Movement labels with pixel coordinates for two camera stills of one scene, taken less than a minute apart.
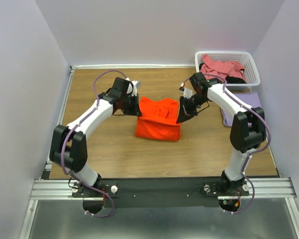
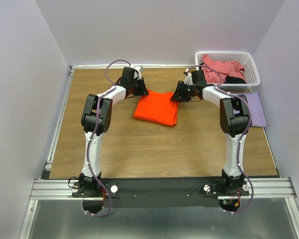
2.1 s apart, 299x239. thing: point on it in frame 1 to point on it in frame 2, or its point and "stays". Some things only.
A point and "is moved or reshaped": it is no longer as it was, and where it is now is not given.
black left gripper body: (129, 105) to (137, 87)
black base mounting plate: (129, 193) stays
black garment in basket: (230, 79) stays
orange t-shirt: (158, 119) is moved or reshaped
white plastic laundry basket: (243, 58) stays
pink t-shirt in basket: (221, 69) stays
